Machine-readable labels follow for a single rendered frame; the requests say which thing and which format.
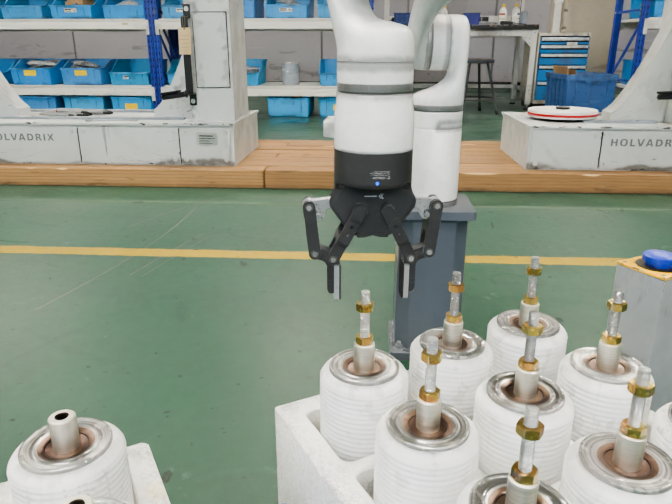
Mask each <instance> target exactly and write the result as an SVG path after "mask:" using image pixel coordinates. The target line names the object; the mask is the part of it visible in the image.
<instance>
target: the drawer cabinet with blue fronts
mask: <svg viewBox="0 0 672 504"><path fill-rule="evenodd" d="M591 37H592V33H538V34H537V43H536V53H535V63H534V72H533V82H532V92H531V101H530V105H528V106H527V107H528V108H530V107H535V106H545V97H546V85H547V77H546V72H554V71H553V65H557V66H568V69H572V70H576V72H587V67H588V60H589V52H590V45H591ZM528 56H529V45H528V44H527V43H526V41H525V42H524V52H523V63H522V73H521V83H520V86H524V87H525V86H526V76H527V66H528ZM524 96H525V92H523V91H520V93H519V99H521V105H523V106H525V105H526V104H524ZM525 107H526V106H525Z"/></svg>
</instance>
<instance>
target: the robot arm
mask: <svg viewBox="0 0 672 504"><path fill-rule="evenodd" d="M450 1H451V0H414V3H413V7H412V12H411V16H410V20H409V24H408V27H407V26H405V25H402V24H399V23H395V22H391V21H386V20H382V19H379V18H377V17H376V16H375V14H374V13H373V11H372V8H371V6H370V3H369V0H327V3H328V7H329V12H330V17H331V21H332V26H333V30H334V35H335V40H336V45H337V91H338V92H337V98H336V106H335V114H334V116H328V117H327V118H326V119H325V120H324V121H323V136H324V137H330V138H334V187H333V190H332V192H331V194H330V196H329V197H321V198H313V197H312V196H306V197H304V199H303V214H304V221H305V229H306V237H307V244H308V252H309V257H310V258H311V259H314V260H316V259H318V260H321V261H324V262H325V263H326V265H327V290H328V292H329V293H333V295H334V299H341V264H340V258H341V257H342V255H343V253H344V251H345V249H346V248H347V247H348V246H349V244H350V242H351V240H352V238H353V237H354V235H355V236H357V238H365V237H368V236H372V235H373V236H377V237H388V235H391V234H393V237H394V239H395V241H396V243H397V245H398V247H399V249H400V251H401V253H402V258H400V259H399V284H398V290H399V294H400V297H401V298H408V292H412V291H413V289H414V287H415V267H416V263H417V261H418V260H420V259H422V258H425V257H427V258H430V257H432V256H434V254H435V250H436V245H437V239H438V233H439V228H440V222H441V217H442V211H443V208H447V207H452V206H454V205H456V203H457V190H458V177H459V162H460V147H461V133H462V117H463V102H464V92H465V79H466V70H467V62H468V55H469V45H470V33H471V29H470V24H469V21H468V19H467V17H466V16H464V15H457V14H438V13H439V12H440V11H441V9H442V8H443V7H444V6H446V5H447V4H448V3H449V2H450ZM414 69H416V70H447V72H446V76H445V77H444V79H443V80H442V81H440V82H439V83H437V84H436V85H434V86H432V87H430V88H427V89H425V90H422V91H419V92H416V93H415V94H414V95H413V93H412V91H413V76H414ZM414 207H417V208H418V212H419V215H420V216H421V217H422V218H423V223H422V229H421V235H420V241H419V243H417V244H414V245H411V243H410V241H409V239H408V237H407V235H406V233H405V231H404V229H403V227H402V225H401V224H402V222H403V221H404V220H405V219H406V217H407V216H408V215H409V214H410V212H411V211H412V210H413V208H414ZM328 208H331V209H332V211H333V212H334V213H335V214H336V216H337V217H338V218H339V220H340V223H339V225H338V227H337V229H336V231H335V234H334V237H333V239H332V240H331V242H330V244H329V246H325V245H322V244H320V239H319V231H318V223H317V221H318V220H322V219H323V218H324V213H325V210H326V209H328Z"/></svg>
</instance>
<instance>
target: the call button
mask: <svg viewBox="0 0 672 504"><path fill-rule="evenodd" d="M642 259H643V260H645V264H646V265H647V266H650V267H653V268H658V269H670V268H672V253H671V252H668V251H664V250H657V249H650V250H646V251H644V252H643V254H642Z"/></svg>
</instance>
